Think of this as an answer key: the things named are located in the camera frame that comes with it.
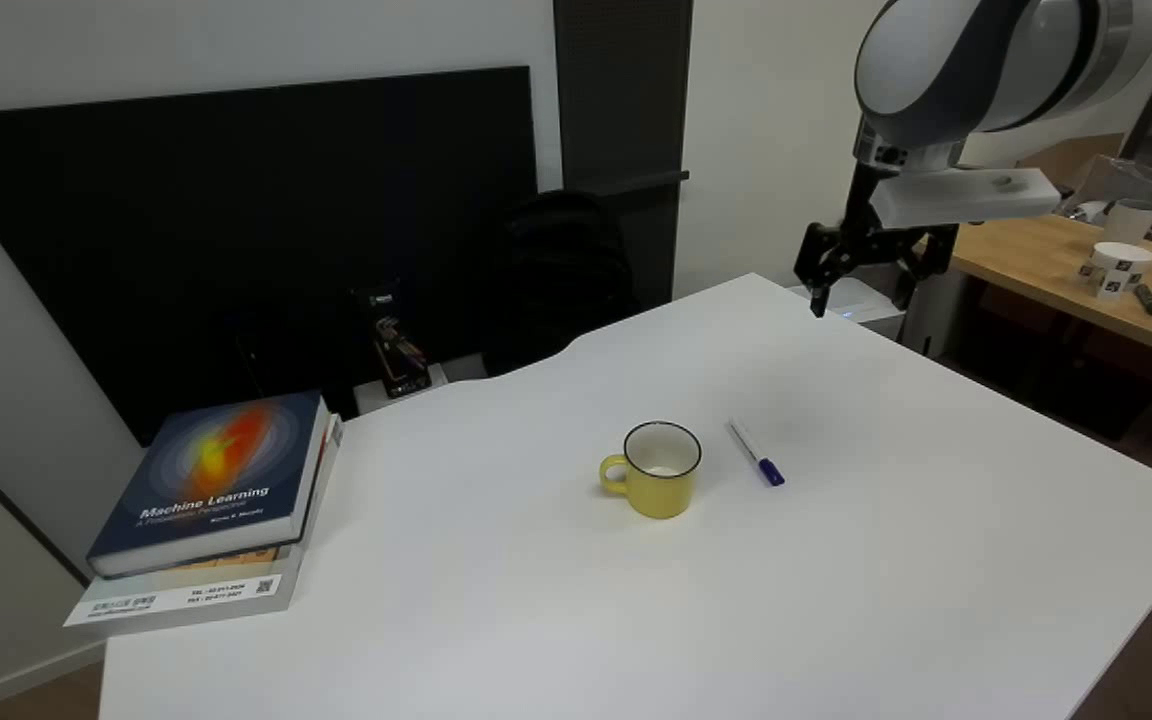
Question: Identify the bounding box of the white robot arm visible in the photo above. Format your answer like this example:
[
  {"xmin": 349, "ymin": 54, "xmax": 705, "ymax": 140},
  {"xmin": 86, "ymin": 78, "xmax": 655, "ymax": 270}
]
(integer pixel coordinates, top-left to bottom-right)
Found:
[{"xmin": 793, "ymin": 0, "xmax": 1152, "ymax": 310}]

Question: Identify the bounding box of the white book under stack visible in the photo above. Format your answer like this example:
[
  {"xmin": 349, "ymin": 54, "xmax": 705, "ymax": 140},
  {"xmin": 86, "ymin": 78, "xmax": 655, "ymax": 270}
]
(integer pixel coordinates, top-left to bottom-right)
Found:
[{"xmin": 70, "ymin": 417, "xmax": 340, "ymax": 635}]

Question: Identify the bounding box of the dark blue hardcover book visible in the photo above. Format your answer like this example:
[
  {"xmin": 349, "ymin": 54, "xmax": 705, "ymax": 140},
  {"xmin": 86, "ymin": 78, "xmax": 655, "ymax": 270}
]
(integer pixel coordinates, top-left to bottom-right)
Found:
[{"xmin": 89, "ymin": 390, "xmax": 331, "ymax": 577}]

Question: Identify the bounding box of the large black monitor screen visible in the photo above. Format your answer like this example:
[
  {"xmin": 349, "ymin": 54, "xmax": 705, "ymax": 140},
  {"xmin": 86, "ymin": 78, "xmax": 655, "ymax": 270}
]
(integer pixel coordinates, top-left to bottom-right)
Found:
[{"xmin": 0, "ymin": 65, "xmax": 535, "ymax": 437}]

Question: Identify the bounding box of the blue capped white pen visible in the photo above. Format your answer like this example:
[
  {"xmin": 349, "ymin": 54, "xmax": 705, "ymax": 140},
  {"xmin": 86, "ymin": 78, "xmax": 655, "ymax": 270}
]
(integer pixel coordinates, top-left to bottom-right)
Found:
[{"xmin": 727, "ymin": 418, "xmax": 787, "ymax": 487}]

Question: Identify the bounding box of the wooden side table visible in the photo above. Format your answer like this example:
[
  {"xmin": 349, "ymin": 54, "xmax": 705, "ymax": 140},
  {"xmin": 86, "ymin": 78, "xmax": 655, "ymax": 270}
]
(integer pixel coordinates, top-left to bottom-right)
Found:
[{"xmin": 952, "ymin": 216, "xmax": 1152, "ymax": 348}]

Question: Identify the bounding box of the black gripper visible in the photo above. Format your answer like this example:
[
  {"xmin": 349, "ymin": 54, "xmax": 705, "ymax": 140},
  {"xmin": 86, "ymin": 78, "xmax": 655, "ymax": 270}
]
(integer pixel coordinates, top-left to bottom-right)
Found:
[{"xmin": 793, "ymin": 164, "xmax": 956, "ymax": 315}]

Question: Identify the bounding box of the black office chair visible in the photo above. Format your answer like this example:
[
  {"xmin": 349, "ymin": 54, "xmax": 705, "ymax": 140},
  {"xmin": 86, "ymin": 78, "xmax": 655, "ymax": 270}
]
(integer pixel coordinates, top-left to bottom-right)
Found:
[{"xmin": 476, "ymin": 173, "xmax": 685, "ymax": 374}]

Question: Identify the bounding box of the white paper cup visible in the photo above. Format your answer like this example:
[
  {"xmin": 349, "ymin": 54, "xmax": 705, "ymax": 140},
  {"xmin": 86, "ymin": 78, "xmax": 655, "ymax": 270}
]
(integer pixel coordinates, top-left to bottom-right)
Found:
[{"xmin": 1094, "ymin": 240, "xmax": 1152, "ymax": 295}]

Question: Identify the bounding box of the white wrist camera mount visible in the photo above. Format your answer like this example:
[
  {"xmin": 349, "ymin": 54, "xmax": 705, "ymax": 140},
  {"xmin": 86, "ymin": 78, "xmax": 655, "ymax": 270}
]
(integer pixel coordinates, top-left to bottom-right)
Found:
[{"xmin": 869, "ymin": 166, "xmax": 1059, "ymax": 227}]

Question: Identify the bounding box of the yellow enamel mug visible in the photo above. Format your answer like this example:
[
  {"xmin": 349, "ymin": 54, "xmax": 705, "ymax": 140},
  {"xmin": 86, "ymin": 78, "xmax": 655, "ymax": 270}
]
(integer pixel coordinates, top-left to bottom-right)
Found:
[{"xmin": 602, "ymin": 418, "xmax": 705, "ymax": 520}]

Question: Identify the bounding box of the small white box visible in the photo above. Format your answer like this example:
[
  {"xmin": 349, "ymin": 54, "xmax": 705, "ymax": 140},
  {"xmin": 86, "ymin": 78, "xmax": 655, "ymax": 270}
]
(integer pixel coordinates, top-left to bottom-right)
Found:
[{"xmin": 827, "ymin": 274, "xmax": 903, "ymax": 341}]

